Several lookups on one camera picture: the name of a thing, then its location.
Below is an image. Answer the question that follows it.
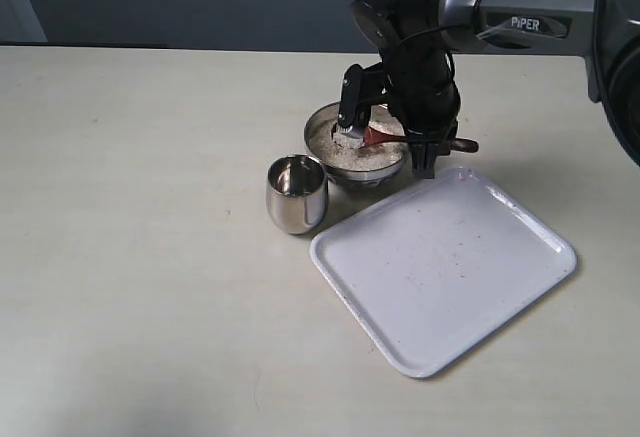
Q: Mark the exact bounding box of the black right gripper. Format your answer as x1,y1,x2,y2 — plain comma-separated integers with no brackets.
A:
382,43,460,178

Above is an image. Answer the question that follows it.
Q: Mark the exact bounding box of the dark brown wooden spoon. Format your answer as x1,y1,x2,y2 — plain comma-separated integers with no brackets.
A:
362,127,479,153

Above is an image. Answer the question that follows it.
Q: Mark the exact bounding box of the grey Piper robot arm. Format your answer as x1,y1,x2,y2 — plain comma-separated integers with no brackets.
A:
337,0,639,179

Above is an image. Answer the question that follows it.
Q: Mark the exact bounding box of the steel bowl with rice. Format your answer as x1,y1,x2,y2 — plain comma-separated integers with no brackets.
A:
303,102,409,188

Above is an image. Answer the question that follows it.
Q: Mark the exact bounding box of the small steel cup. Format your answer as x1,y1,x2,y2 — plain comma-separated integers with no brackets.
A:
266,154,329,235

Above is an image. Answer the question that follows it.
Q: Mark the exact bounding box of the white plastic tray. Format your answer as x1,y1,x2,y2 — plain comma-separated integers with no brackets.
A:
309,166,577,379

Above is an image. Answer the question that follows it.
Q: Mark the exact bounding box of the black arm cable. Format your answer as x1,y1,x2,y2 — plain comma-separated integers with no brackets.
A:
389,21,481,83

